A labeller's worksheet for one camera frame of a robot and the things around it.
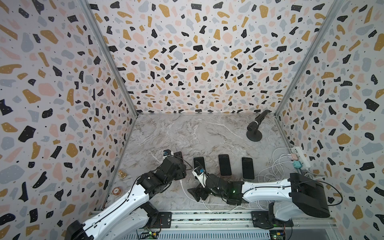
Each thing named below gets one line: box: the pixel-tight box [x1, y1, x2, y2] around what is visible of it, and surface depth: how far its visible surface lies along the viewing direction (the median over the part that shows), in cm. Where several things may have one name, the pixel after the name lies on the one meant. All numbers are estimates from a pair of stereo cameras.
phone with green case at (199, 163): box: [193, 157, 206, 170], surface depth 97 cm
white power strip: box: [292, 146, 312, 170], surface depth 97 cm
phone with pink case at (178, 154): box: [173, 151, 183, 160], surface depth 83 cm
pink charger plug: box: [291, 153, 298, 160], surface depth 99 cm
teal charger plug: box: [293, 160, 303, 169], surface depth 96 cm
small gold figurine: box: [119, 169, 127, 178], surface depth 89 cm
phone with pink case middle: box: [218, 154, 232, 177], surface depth 94 cm
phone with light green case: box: [241, 157, 255, 180], surface depth 92 cm
